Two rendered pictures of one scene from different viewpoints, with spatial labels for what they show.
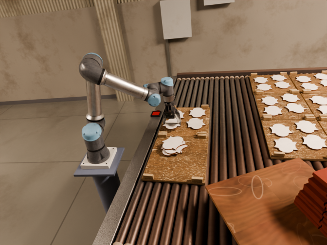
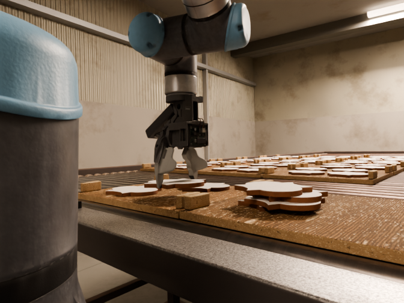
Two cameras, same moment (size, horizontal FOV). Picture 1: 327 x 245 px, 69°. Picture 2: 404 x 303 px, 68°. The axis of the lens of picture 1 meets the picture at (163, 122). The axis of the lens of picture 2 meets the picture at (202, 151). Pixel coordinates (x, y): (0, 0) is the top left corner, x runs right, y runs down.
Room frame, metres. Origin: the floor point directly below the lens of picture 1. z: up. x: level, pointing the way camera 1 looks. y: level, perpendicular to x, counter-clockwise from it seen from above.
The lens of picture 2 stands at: (1.07, 0.54, 1.06)
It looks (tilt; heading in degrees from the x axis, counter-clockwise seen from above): 1 degrees down; 296
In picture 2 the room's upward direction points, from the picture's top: 1 degrees counter-clockwise
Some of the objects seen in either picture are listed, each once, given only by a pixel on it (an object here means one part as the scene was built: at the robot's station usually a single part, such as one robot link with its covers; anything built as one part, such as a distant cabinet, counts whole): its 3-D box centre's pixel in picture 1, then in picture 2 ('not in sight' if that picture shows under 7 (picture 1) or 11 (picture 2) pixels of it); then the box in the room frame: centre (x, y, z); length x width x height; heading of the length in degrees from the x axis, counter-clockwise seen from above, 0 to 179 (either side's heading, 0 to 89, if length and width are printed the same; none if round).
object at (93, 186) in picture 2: not in sight; (91, 186); (1.74, -0.09, 0.95); 0.06 x 0.02 x 0.03; 75
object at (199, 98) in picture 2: (169, 108); (183, 122); (1.40, -0.05, 1.11); 0.09 x 0.08 x 0.12; 165
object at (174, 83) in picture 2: (169, 97); (181, 88); (1.41, -0.06, 1.19); 0.08 x 0.08 x 0.05
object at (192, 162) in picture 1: (177, 157); (321, 212); (1.11, -0.06, 0.93); 0.41 x 0.35 x 0.02; 164
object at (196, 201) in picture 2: (162, 135); (197, 201); (1.34, 0.02, 0.95); 0.06 x 0.02 x 0.03; 74
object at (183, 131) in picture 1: (185, 121); (171, 193); (1.51, -0.17, 0.93); 0.41 x 0.35 x 0.02; 165
